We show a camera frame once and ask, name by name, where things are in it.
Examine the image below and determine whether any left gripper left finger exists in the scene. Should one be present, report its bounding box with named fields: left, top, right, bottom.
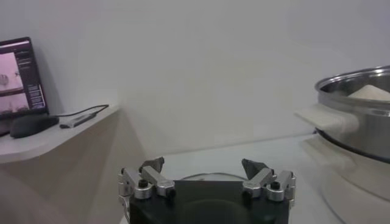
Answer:
left=118, top=156, right=176, bottom=200

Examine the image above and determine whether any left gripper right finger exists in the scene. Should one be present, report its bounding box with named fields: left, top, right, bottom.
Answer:
left=241, top=158, right=296, bottom=202

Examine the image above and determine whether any round glass lid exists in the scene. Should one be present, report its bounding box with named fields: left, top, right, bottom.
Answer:
left=179, top=172, right=247, bottom=183

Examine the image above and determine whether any stainless steel steamer basket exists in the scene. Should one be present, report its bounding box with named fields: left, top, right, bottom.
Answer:
left=294, top=65, right=390, bottom=164

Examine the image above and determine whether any cream electric cooker base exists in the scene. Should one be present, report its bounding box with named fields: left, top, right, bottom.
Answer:
left=301, top=133, right=390, bottom=224

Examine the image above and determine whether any white rounded side table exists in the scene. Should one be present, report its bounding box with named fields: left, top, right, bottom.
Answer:
left=0, top=105, right=147, bottom=224

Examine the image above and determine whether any black computer mouse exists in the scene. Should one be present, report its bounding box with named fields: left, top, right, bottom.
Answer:
left=9, top=114, right=60, bottom=139

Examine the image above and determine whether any black laptop with pink screen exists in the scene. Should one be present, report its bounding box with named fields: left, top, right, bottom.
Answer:
left=0, top=37, right=49, bottom=136

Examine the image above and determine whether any black usb hub cable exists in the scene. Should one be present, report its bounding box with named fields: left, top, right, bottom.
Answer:
left=56, top=104, right=110, bottom=118

